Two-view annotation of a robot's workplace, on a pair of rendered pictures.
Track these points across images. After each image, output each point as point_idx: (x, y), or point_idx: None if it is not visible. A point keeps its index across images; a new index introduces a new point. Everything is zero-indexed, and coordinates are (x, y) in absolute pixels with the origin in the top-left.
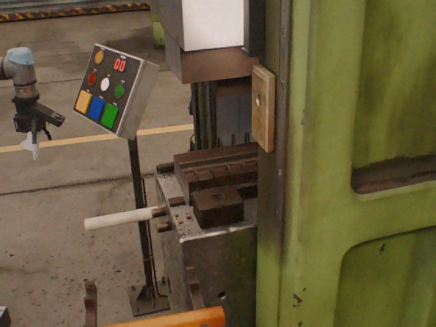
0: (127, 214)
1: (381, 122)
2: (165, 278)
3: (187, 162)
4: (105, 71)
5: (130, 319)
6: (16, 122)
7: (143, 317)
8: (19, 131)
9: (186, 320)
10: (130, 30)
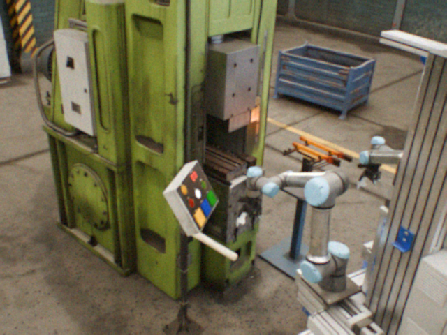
0: (217, 243)
1: None
2: (161, 332)
3: (234, 164)
4: (191, 189)
5: (207, 329)
6: (260, 210)
7: (201, 324)
8: (260, 213)
9: (302, 145)
10: None
